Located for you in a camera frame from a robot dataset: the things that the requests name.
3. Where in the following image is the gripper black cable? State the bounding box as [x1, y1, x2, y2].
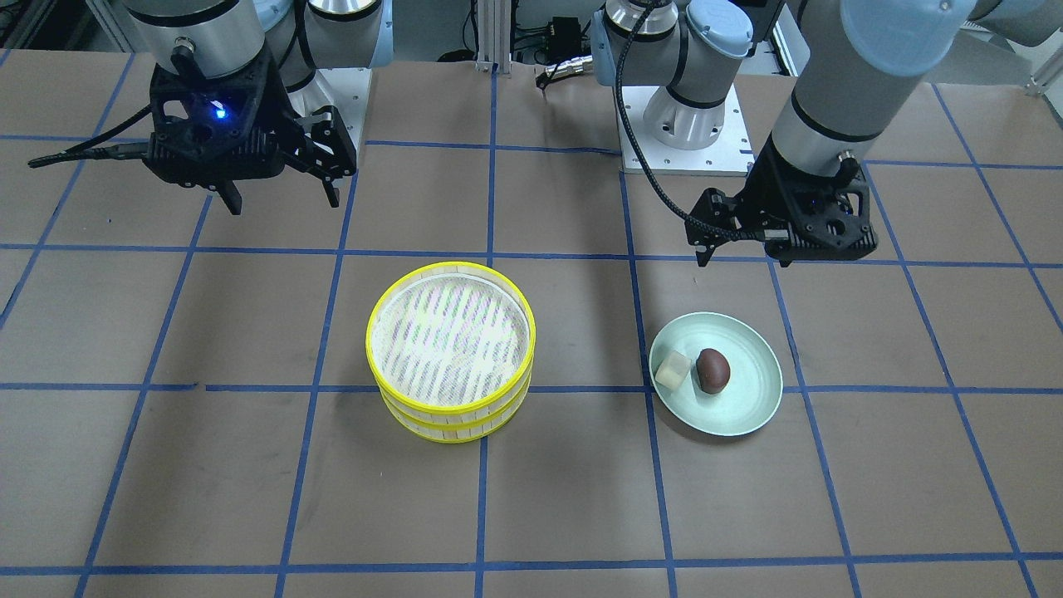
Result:
[613, 0, 748, 243]
[28, 104, 154, 169]

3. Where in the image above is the dark brown bun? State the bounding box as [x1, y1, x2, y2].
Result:
[695, 347, 732, 396]

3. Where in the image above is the aluminium frame post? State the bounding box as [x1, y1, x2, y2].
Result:
[473, 1, 513, 78]

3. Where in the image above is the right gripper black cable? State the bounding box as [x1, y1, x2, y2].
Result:
[28, 104, 154, 169]

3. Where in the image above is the light green plate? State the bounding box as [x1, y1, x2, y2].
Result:
[649, 311, 784, 438]

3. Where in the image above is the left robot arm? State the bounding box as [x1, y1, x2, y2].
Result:
[590, 1, 1061, 266]

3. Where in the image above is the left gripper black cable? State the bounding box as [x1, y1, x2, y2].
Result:
[613, 0, 748, 243]

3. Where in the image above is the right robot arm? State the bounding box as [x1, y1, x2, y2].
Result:
[123, 1, 394, 215]

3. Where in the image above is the white steamed bun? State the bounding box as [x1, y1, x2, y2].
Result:
[654, 351, 693, 391]

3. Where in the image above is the yellow steamer layer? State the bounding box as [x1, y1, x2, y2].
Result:
[365, 261, 536, 417]
[382, 382, 529, 444]

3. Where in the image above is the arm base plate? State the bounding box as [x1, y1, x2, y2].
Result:
[288, 68, 375, 159]
[622, 86, 754, 177]

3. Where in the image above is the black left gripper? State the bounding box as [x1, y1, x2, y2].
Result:
[686, 140, 878, 268]

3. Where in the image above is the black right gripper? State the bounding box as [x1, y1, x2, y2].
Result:
[148, 50, 357, 216]

